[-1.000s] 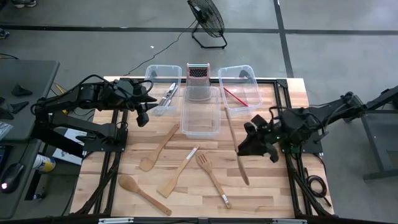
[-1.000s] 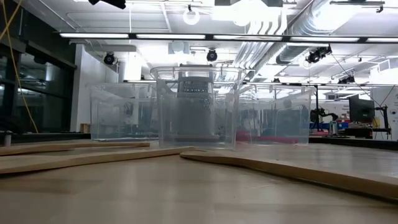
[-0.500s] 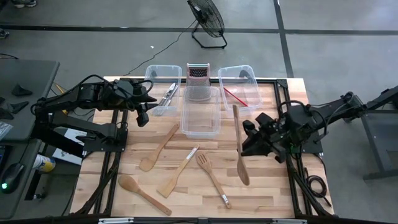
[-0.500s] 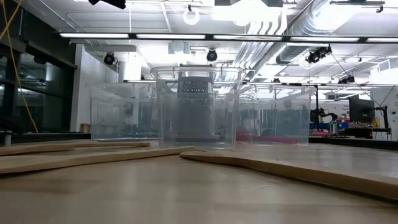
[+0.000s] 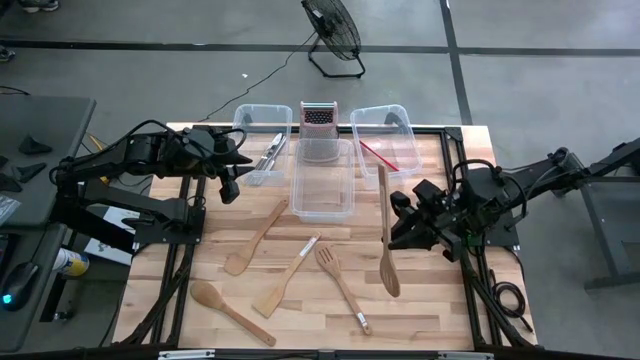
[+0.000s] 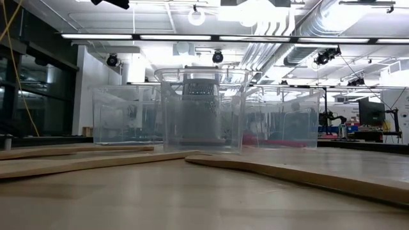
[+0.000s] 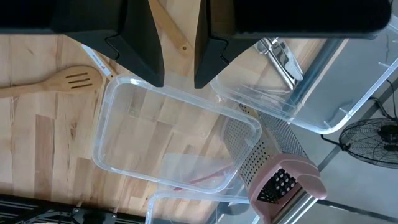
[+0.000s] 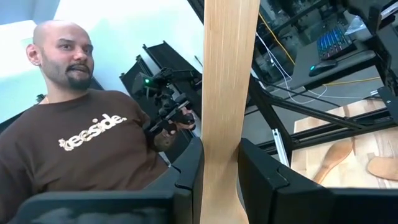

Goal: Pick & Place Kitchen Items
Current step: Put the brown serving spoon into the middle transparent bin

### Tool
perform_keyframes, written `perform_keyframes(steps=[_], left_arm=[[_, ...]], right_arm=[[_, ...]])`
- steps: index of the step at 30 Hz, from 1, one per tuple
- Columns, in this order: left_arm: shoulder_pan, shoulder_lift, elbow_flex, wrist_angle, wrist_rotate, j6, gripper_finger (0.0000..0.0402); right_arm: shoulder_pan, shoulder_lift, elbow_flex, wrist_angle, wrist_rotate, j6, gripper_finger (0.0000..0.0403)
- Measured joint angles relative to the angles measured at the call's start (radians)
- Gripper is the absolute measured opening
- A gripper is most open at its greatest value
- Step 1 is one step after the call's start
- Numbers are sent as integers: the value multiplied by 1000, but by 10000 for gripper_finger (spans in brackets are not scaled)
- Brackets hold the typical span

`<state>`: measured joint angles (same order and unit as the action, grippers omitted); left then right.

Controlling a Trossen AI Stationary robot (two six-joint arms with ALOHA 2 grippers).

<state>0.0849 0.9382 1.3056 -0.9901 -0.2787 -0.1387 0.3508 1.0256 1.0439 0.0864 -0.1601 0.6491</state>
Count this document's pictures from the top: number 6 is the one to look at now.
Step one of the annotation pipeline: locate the clear plastic bin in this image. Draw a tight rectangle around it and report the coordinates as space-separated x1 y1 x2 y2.
242 85 325 150
91 84 166 146
154 67 253 153

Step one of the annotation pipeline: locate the round white ring lamp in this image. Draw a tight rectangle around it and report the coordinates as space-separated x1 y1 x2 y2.
187 8 206 27

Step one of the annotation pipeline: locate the overhead LED light bar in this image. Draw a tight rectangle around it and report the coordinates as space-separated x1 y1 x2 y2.
60 33 409 45

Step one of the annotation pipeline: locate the wooden spatula with label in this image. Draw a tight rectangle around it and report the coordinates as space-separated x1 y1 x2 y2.
0 149 201 180

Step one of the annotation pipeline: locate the metal box grater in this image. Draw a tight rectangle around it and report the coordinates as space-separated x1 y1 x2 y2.
178 78 226 144

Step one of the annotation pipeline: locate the slotted wooden spatula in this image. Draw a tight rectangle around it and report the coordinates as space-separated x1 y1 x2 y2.
184 153 409 206

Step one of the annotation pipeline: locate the silver ventilation duct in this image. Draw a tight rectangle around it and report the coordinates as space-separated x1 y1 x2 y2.
282 0 378 68

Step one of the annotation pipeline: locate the yellow extension cord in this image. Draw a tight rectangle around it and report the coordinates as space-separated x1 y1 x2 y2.
0 0 41 138

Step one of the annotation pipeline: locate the plain wooden spatula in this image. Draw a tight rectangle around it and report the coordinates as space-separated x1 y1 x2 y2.
0 144 155 161

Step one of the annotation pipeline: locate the black computer monitor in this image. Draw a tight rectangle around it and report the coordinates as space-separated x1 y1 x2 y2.
358 97 387 127

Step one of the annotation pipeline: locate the background workbench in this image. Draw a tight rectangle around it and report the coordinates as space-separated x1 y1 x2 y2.
318 129 403 143

